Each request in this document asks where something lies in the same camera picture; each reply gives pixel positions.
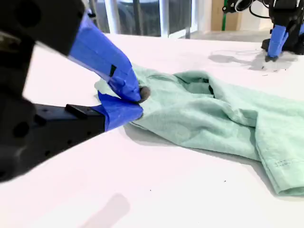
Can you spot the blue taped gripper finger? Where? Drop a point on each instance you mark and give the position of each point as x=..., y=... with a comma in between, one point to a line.
x=276, y=40

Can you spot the brown cardboard panel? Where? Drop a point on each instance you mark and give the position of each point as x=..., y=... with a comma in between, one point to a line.
x=217, y=16

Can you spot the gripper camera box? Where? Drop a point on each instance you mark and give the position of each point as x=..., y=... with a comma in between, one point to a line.
x=237, y=5

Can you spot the pale green T-shirt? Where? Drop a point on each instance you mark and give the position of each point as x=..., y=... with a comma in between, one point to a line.
x=213, y=123

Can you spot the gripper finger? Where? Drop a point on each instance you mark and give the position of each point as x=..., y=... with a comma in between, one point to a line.
x=99, y=54
x=95, y=121

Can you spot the white window frame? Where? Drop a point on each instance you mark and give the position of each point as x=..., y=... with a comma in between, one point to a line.
x=164, y=19

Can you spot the thin green pole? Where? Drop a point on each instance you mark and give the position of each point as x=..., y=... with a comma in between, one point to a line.
x=223, y=22

